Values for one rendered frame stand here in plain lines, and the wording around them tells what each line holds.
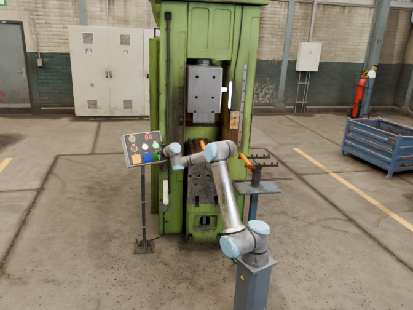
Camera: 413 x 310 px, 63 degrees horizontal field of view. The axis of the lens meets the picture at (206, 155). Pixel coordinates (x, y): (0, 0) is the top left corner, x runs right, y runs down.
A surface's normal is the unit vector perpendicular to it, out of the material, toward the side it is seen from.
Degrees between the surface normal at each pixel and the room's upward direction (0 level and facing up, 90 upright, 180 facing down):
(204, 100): 90
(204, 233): 90
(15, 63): 90
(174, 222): 90
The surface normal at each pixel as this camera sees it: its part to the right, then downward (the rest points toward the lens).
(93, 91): 0.20, 0.33
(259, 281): 0.55, 0.30
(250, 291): -0.20, 0.33
